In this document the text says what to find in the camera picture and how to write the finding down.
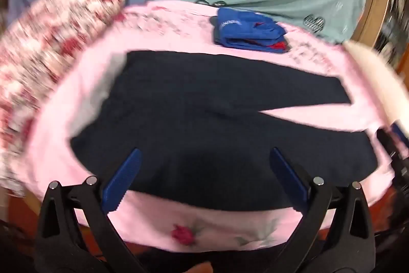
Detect red and white knitted blanket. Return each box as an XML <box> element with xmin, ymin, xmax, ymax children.
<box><xmin>0</xmin><ymin>0</ymin><xmax>128</xmax><ymax>197</ymax></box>

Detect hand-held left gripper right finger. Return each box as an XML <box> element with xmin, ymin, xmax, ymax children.
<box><xmin>269</xmin><ymin>147</ymin><xmax>378</xmax><ymax>273</ymax></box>

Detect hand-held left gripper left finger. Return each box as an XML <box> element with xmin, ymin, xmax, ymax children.
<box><xmin>33</xmin><ymin>148</ymin><xmax>157</xmax><ymax>273</ymax></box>

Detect dark navy pants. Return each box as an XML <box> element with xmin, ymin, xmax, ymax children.
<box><xmin>70</xmin><ymin>50</ymin><xmax>384</xmax><ymax>211</ymax></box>

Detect cream textured pillow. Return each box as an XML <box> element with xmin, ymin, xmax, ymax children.
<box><xmin>343</xmin><ymin>39</ymin><xmax>409</xmax><ymax>133</ymax></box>

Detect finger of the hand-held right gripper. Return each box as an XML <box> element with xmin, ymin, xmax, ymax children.
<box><xmin>376</xmin><ymin>121</ymin><xmax>409</xmax><ymax>165</ymax></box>

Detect pink floral bedsheet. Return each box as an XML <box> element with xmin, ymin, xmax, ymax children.
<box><xmin>24</xmin><ymin>0</ymin><xmax>397</xmax><ymax>253</ymax></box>

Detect folded blue garment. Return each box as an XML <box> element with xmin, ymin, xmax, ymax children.
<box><xmin>211</xmin><ymin>7</ymin><xmax>290</xmax><ymax>53</ymax></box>

